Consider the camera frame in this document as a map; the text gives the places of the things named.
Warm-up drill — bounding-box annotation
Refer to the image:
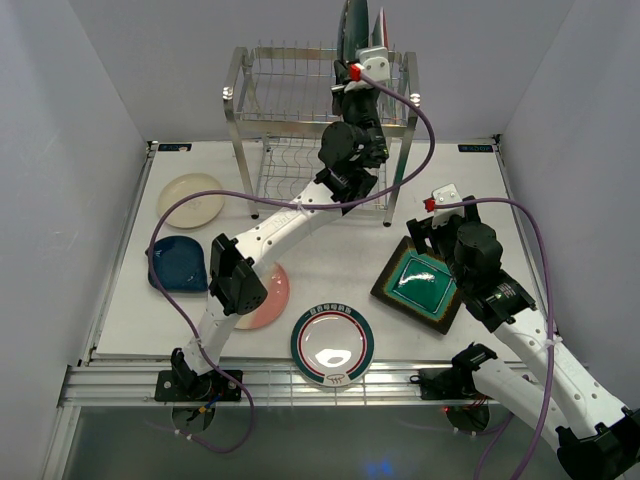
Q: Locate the green square plate dark rim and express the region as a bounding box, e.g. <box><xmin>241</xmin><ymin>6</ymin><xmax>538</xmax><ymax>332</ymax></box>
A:
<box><xmin>370</xmin><ymin>236</ymin><xmax>462</xmax><ymax>335</ymax></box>

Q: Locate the red and teal floral plate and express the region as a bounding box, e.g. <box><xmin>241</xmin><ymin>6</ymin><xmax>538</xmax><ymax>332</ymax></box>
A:
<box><xmin>368</xmin><ymin>6</ymin><xmax>401</xmax><ymax>121</ymax></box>

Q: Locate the dark teal floral plate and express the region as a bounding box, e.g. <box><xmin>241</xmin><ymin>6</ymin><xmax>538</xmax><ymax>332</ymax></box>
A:
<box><xmin>337</xmin><ymin>0</ymin><xmax>369</xmax><ymax>63</ymax></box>

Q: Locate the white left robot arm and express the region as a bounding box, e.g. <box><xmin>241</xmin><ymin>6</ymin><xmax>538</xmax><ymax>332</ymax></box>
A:
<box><xmin>171</xmin><ymin>57</ymin><xmax>391</xmax><ymax>400</ymax></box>

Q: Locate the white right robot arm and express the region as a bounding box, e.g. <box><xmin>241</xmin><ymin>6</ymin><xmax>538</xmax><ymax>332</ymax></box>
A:
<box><xmin>407</xmin><ymin>190</ymin><xmax>639</xmax><ymax>479</ymax></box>

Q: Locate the two-tier steel dish rack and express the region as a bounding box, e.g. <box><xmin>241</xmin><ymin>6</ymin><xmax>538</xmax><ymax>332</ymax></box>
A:
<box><xmin>222</xmin><ymin>45</ymin><xmax>420</xmax><ymax>227</ymax></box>

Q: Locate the dark blue leaf-shaped dish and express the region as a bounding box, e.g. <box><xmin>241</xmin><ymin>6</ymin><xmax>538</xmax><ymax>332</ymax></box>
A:
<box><xmin>153</xmin><ymin>235</ymin><xmax>208</xmax><ymax>294</ymax></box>

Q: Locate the right corner table label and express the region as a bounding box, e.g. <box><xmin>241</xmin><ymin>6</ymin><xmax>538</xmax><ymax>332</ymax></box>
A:
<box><xmin>458</xmin><ymin>144</ymin><xmax>494</xmax><ymax>153</ymax></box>

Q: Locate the corner table label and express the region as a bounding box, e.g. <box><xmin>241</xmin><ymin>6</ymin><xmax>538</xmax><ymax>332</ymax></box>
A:
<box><xmin>157</xmin><ymin>143</ymin><xmax>192</xmax><ymax>152</ymax></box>
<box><xmin>458</xmin><ymin>144</ymin><xmax>494</xmax><ymax>153</ymax></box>

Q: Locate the white plate green red rim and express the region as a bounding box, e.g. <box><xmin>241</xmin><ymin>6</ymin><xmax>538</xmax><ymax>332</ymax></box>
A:
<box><xmin>290</xmin><ymin>303</ymin><xmax>375</xmax><ymax>388</ymax></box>

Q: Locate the cream and pink plate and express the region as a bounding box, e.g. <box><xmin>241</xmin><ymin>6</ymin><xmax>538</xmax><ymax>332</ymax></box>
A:
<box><xmin>235</xmin><ymin>263</ymin><xmax>290</xmax><ymax>331</ymax></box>

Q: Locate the left corner table label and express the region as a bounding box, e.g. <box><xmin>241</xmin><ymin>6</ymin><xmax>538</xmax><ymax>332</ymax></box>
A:
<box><xmin>157</xmin><ymin>143</ymin><xmax>192</xmax><ymax>152</ymax></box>

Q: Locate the cream round plate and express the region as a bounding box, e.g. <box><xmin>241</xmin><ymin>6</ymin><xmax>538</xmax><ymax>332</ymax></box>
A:
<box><xmin>156</xmin><ymin>173</ymin><xmax>224</xmax><ymax>229</ymax></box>

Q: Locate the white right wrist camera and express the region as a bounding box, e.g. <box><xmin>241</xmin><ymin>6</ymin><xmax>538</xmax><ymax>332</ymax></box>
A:
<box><xmin>424</xmin><ymin>183</ymin><xmax>464</xmax><ymax>229</ymax></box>

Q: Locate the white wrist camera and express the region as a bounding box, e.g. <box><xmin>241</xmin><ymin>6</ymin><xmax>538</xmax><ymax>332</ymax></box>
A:
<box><xmin>424</xmin><ymin>183</ymin><xmax>464</xmax><ymax>229</ymax></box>
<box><xmin>345</xmin><ymin>46</ymin><xmax>391</xmax><ymax>92</ymax></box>

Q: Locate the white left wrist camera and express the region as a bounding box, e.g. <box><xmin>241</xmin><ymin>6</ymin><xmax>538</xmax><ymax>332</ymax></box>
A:
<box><xmin>345</xmin><ymin>46</ymin><xmax>391</xmax><ymax>92</ymax></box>

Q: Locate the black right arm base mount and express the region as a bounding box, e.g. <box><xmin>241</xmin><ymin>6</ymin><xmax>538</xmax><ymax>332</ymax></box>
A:
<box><xmin>409</xmin><ymin>367</ymin><xmax>483</xmax><ymax>400</ymax></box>

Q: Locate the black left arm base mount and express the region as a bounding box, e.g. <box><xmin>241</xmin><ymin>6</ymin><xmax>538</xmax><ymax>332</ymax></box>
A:
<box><xmin>154</xmin><ymin>370</ymin><xmax>242</xmax><ymax>403</ymax></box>

